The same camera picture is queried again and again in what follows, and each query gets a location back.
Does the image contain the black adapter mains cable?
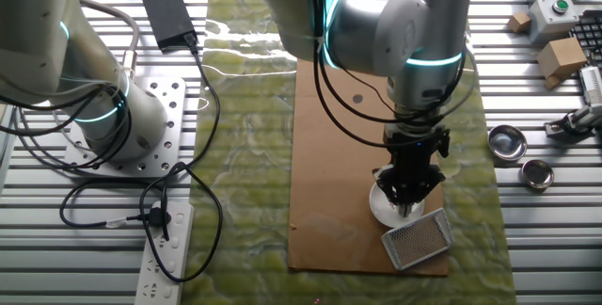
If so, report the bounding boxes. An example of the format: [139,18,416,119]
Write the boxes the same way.
[138,31,225,283]

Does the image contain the small steel bowl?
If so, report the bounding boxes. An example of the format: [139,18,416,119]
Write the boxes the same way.
[520,158,556,190]

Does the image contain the green marbled mat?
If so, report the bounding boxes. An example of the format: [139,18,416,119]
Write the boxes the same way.
[181,0,518,305]

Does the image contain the silver ribbed camera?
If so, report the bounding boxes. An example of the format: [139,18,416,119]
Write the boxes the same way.
[578,64,602,107]

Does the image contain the small camera on mount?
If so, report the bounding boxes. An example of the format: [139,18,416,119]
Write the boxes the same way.
[544,104,602,145]

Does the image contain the white plate with berry print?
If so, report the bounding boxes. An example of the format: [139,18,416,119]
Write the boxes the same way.
[368,166,426,230]

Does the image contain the large cardboard cube box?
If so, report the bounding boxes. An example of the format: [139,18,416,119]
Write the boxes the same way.
[536,36,588,80]

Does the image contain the black plug cable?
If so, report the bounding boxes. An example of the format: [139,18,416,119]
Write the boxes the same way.
[59,162,189,243]

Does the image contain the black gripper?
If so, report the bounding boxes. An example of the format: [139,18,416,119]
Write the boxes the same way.
[374,126,446,217]

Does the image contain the green button box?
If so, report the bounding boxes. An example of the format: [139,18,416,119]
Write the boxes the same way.
[527,0,580,45]

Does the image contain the brown cardboard sheet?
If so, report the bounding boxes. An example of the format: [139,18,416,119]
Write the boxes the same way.
[287,57,451,277]

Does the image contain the black keyboard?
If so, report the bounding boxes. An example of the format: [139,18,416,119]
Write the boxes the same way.
[567,10,602,69]

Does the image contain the white mesh wire rack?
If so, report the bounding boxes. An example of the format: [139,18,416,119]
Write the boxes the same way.
[380,207,455,272]

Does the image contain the white power strip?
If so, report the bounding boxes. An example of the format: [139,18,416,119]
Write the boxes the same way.
[135,200,196,305]

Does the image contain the large steel bowl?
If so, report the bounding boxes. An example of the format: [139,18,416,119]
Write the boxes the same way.
[487,124,529,162]

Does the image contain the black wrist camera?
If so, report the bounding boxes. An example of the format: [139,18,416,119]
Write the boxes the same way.
[435,128,452,159]

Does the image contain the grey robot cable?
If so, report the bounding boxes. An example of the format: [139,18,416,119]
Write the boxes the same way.
[77,0,141,80]

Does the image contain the small cardboard cube box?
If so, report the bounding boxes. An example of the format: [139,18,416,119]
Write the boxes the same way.
[506,10,532,34]

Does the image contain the black power adapter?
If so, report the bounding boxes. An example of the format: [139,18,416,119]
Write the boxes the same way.
[139,0,198,53]

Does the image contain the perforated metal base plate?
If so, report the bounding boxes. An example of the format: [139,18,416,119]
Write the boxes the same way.
[63,76,187,178]

